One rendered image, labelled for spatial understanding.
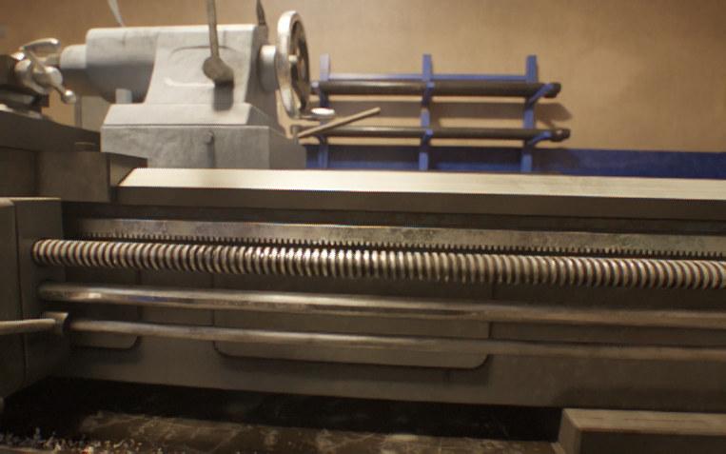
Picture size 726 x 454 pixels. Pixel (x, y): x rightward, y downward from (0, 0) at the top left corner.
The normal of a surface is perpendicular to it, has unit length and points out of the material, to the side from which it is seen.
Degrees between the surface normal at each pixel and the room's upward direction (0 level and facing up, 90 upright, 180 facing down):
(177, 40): 82
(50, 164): 90
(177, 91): 66
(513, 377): 90
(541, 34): 90
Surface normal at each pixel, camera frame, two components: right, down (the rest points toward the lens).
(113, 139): -0.07, 0.08
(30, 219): 1.00, 0.03
